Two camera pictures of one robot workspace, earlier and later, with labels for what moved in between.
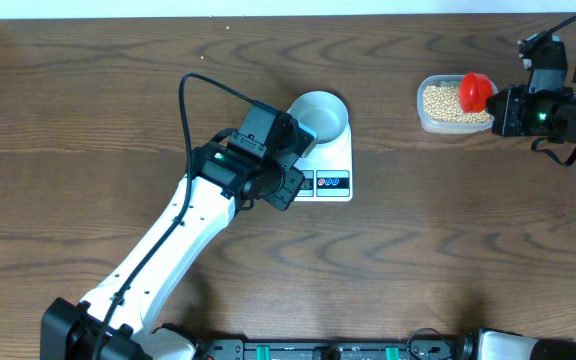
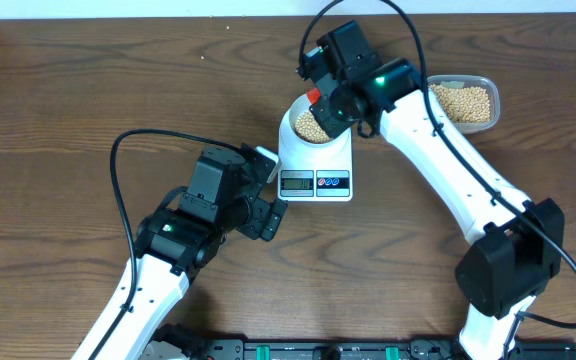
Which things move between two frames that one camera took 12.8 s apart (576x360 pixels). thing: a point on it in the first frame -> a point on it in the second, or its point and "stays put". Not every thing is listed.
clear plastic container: (440, 110) stays put
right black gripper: (507, 115) -> (331, 125)
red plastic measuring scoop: (475, 88) -> (314, 95)
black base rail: (416, 349) stays put
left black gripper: (292, 178) -> (264, 217)
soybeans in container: (443, 103) stays put
